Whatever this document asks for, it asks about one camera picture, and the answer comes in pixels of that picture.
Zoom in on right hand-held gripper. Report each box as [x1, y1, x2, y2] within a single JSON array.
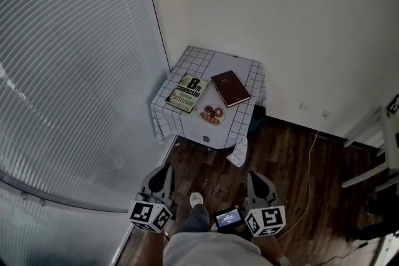
[[244, 170, 287, 237]]

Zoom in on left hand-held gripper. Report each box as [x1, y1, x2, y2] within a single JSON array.
[[129, 164, 175, 233]]

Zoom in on yellow paperback book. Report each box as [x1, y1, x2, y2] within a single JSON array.
[[165, 73, 209, 114]]

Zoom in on maroon hardcover book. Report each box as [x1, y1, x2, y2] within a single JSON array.
[[210, 70, 251, 108]]

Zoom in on person's left forearm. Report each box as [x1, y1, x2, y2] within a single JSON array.
[[145, 229, 170, 266]]

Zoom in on person's right forearm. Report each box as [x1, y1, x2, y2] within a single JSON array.
[[261, 235, 291, 266]]

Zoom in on small black screen device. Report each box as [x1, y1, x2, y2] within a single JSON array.
[[214, 207, 246, 230]]

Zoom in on person's dark trouser leg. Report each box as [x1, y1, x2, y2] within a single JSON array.
[[177, 204, 211, 234]]

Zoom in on person's white shirt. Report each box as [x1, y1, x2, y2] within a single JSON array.
[[163, 232, 262, 266]]

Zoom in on heart-shaped snack dish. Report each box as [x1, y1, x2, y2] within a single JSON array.
[[197, 104, 226, 126]]

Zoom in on white grid tablecloth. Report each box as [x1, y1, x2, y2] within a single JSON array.
[[150, 45, 267, 168]]

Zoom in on white metal rack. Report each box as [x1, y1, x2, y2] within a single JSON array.
[[341, 93, 399, 192]]

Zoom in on white window blinds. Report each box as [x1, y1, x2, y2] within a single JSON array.
[[0, 0, 171, 266]]

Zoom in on white charging cable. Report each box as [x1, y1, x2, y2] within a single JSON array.
[[277, 110, 331, 240]]

